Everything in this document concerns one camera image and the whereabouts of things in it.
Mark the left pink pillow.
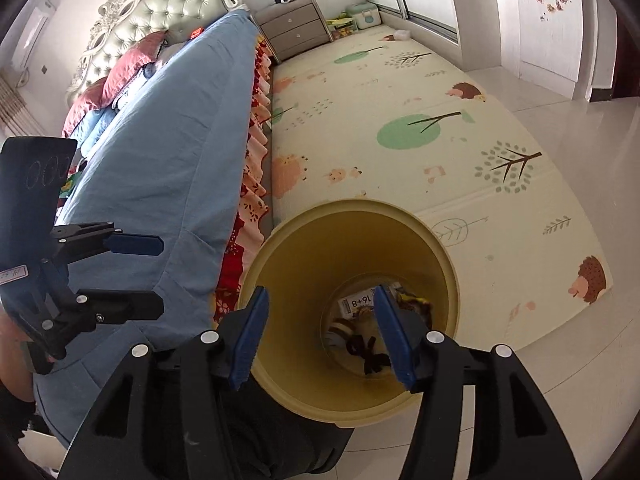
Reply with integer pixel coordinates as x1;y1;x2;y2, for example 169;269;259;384
62;77;107;138

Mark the tufted green headboard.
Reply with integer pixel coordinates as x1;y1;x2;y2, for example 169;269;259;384
65;0;244;105

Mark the small white cup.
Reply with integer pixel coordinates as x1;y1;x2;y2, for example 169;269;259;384
393;29;411;41

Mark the person's left hand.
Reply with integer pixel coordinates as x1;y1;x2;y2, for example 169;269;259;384
0;309;35;403

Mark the small orange object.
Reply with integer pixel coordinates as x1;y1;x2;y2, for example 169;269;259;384
189;27;205;40

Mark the blue bed sheet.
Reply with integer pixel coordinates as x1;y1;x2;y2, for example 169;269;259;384
34;10;257;445

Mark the green snack bag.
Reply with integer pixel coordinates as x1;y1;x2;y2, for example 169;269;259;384
58;159;88;200

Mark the white air conditioner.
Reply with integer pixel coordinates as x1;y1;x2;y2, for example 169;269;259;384
11;1;55;73

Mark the grey bedside table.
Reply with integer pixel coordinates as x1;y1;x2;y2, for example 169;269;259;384
253;0;333;63

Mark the white sliding wardrobe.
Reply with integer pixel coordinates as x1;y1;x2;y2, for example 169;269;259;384
369;0;502;72

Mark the left forearm black sleeve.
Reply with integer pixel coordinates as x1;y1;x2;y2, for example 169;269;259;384
0;385;36;462

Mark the green white storage box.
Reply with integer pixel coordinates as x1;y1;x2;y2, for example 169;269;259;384
346;2;382;30

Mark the beige striped curtain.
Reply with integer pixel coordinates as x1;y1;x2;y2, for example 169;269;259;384
0;76;46;138

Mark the yellow trash bin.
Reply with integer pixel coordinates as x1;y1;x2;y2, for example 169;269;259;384
238;200;460;428

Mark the cartoon tree play mat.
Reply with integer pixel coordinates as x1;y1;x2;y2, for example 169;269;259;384
272;26;613;348

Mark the pink pillow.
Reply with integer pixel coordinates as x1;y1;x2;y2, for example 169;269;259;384
100;30;166;107
62;77;107;138

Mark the right pink pillow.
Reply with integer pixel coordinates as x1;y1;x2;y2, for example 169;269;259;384
100;30;166;107

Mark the light blue folded quilt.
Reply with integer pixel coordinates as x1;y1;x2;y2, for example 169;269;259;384
70;106;117;158

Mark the patterned blue white pillow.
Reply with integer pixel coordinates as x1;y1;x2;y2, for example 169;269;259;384
112;42;186;113

